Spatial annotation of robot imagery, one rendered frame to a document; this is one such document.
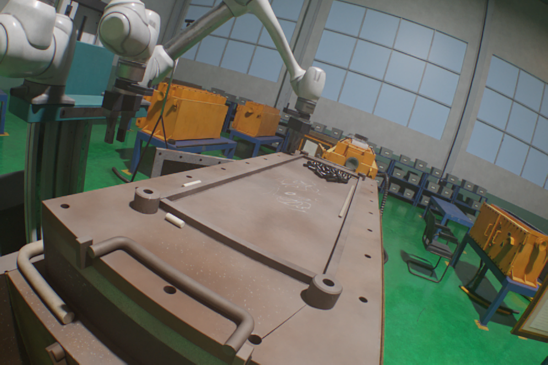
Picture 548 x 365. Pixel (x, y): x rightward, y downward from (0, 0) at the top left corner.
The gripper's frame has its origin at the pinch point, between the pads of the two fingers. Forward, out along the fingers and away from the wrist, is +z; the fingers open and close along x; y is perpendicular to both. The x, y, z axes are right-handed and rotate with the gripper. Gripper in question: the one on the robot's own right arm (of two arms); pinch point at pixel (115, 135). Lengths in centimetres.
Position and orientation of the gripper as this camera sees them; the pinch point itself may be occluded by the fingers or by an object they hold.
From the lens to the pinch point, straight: 92.2
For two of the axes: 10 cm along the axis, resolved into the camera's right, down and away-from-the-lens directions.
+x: -1.8, 1.4, -9.7
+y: -9.3, -3.3, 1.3
